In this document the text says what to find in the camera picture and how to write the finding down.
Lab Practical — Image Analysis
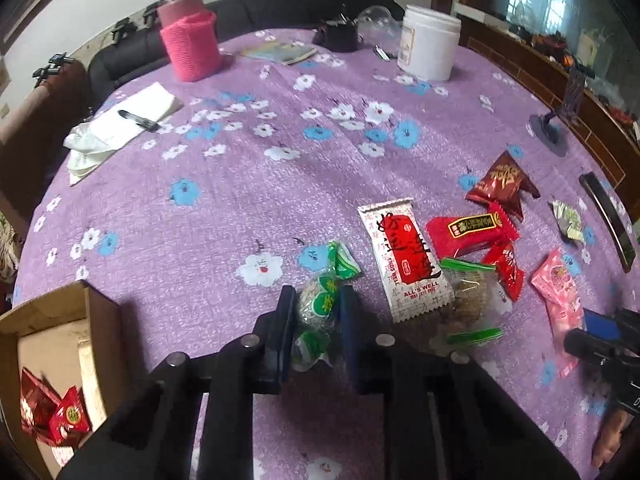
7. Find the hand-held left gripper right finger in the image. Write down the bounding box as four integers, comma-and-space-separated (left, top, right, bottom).
340, 286, 581, 480

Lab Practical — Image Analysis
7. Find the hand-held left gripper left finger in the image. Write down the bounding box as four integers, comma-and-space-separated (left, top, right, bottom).
57, 285, 298, 480

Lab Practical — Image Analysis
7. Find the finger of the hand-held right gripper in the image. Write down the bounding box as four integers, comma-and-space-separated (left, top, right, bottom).
564, 329, 622, 368
584, 309, 640, 343

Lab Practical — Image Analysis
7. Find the green candy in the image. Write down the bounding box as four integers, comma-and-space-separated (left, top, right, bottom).
292, 241, 362, 371

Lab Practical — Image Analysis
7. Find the pink snack packet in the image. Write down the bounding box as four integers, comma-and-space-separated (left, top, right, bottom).
530, 247, 586, 380

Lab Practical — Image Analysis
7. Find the cardboard box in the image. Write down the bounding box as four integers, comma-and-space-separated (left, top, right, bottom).
0, 280, 131, 480

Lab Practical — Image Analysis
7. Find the large dark red snack packet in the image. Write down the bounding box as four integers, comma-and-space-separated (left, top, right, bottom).
20, 367, 63, 446

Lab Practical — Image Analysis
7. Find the person's right hand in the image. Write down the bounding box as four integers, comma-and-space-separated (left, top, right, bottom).
591, 407, 637, 470

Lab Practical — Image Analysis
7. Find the black phone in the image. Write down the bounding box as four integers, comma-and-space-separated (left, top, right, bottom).
579, 172, 637, 273

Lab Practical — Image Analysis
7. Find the small red wrapped candy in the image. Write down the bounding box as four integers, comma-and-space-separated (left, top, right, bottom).
481, 242, 526, 302

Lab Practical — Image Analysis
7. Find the small green-white packet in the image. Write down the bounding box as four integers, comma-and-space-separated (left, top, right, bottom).
549, 199, 586, 246

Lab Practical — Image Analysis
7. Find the clear packet with green edges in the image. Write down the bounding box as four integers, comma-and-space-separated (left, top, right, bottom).
431, 257, 513, 347

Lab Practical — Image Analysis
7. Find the purple floral tablecloth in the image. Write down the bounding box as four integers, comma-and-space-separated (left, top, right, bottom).
12, 27, 640, 480

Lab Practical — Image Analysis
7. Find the dark red-brown snack packet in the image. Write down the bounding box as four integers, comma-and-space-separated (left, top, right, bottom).
465, 150, 542, 222

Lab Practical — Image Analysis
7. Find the black phone stand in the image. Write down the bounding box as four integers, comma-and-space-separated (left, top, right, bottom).
529, 67, 588, 157

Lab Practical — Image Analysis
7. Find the black pen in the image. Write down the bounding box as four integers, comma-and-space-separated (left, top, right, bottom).
117, 109, 160, 132

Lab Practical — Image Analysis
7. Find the white plastic bag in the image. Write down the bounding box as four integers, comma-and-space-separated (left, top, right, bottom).
63, 122, 118, 187

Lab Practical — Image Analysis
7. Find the booklet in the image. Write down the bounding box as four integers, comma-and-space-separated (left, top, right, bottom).
240, 40, 318, 66

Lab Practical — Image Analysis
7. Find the wooden cabinet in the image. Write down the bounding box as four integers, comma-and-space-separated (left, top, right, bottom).
432, 0, 640, 196

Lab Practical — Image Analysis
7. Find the black pouch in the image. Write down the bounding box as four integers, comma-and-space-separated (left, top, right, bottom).
312, 7, 361, 53

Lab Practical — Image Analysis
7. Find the thermos with pink knitted sleeve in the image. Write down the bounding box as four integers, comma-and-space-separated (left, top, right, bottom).
159, 0, 223, 82

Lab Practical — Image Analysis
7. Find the white plastic jar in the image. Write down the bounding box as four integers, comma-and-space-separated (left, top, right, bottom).
397, 5, 462, 82

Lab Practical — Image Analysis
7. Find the brown armchair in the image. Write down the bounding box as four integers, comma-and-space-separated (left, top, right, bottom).
0, 57, 91, 221

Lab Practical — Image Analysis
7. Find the black sofa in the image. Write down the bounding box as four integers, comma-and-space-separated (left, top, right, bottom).
87, 0, 406, 106

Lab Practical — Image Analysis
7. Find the white flat box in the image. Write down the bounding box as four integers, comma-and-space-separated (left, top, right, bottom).
452, 2, 501, 23

